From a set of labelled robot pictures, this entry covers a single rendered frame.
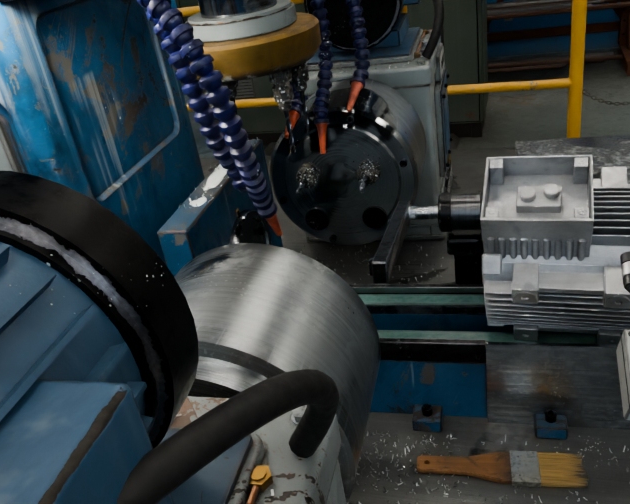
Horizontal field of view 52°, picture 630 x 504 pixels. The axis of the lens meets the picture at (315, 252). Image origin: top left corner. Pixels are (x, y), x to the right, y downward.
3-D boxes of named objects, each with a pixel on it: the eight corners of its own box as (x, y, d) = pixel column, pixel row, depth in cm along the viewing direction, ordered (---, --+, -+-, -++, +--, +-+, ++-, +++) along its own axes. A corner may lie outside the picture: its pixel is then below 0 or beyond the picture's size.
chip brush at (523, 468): (416, 481, 82) (415, 476, 82) (418, 451, 87) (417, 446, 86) (590, 489, 77) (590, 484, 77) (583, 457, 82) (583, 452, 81)
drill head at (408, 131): (269, 272, 110) (239, 132, 98) (321, 174, 144) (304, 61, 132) (418, 271, 104) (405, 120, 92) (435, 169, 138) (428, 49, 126)
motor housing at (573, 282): (487, 349, 89) (478, 269, 75) (496, 239, 100) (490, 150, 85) (650, 362, 82) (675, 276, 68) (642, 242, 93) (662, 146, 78)
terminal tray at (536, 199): (483, 259, 80) (479, 222, 74) (489, 193, 86) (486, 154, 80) (589, 262, 76) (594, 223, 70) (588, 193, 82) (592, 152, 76)
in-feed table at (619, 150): (520, 248, 127) (520, 193, 121) (515, 189, 150) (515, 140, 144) (655, 246, 121) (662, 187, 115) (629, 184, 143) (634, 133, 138)
